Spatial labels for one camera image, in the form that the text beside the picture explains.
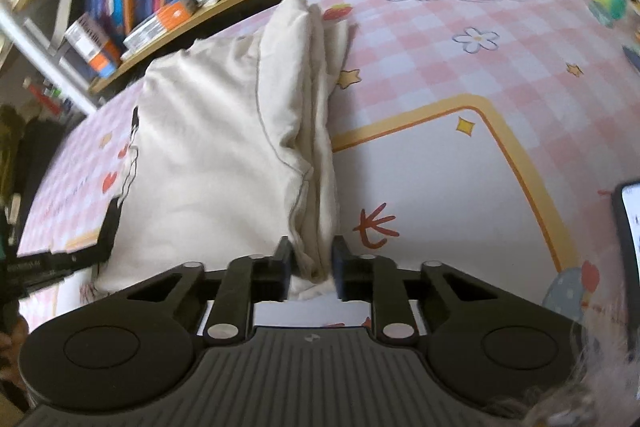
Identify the beige t-shirt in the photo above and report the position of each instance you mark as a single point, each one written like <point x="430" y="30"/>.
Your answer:
<point x="300" y="59"/>

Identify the red figurine pen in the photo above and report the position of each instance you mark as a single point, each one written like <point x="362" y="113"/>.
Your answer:
<point x="44" y="97"/>

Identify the beige drawstring storage bag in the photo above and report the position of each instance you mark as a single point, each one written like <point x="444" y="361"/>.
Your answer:
<point x="210" y="181"/>

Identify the black smartphone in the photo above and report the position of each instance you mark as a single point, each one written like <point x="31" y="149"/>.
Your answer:
<point x="625" y="209"/>

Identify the olive green garment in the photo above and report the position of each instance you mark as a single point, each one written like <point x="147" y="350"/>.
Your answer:
<point x="12" y="127"/>

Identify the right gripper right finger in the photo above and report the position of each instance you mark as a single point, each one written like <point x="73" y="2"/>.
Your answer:
<point x="375" y="280"/>

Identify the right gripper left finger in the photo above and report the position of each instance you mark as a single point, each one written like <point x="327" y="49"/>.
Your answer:
<point x="248" y="280"/>

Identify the person left hand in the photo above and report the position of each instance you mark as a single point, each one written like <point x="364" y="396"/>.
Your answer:
<point x="11" y="345"/>

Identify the pink checkered desk mat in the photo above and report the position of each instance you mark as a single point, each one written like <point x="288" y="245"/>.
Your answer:
<point x="486" y="134"/>

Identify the orange blue white tall box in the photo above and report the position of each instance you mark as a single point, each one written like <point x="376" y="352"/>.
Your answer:
<point x="93" y="45"/>

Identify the green yellow eraser block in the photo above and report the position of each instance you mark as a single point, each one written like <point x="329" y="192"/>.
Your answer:
<point x="607" y="12"/>

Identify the white orange flat box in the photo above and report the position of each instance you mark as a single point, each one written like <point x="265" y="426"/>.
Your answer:
<point x="167" y="18"/>

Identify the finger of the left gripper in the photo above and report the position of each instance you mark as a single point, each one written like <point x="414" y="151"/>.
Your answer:
<point x="105" y="243"/>

